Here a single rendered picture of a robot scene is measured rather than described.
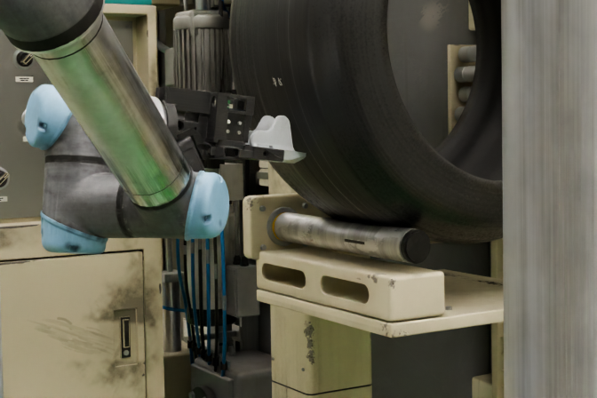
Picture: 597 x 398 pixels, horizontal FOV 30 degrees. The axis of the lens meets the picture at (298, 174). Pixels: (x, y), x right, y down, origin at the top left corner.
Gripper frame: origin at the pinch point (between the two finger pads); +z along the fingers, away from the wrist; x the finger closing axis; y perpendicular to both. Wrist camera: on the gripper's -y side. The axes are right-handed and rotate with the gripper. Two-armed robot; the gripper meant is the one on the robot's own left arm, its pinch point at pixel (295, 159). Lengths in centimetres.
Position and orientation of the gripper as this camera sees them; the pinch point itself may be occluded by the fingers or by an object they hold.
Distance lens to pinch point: 145.6
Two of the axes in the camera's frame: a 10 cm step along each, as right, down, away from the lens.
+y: 0.9, -10.0, 0.1
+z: 8.6, 0.8, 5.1
